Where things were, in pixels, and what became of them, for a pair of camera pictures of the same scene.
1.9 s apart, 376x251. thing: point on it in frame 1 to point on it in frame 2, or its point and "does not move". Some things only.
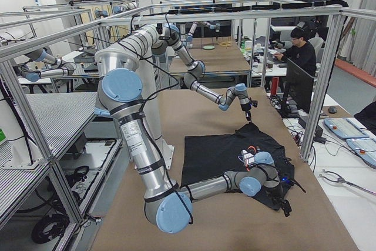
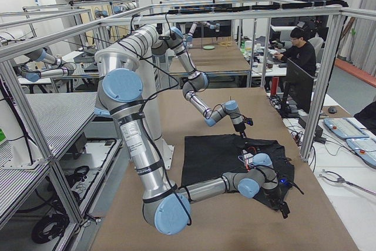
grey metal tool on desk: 341,180 does not move
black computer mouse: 332,109 does not move
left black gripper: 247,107 to 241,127
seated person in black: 301,52 does not move
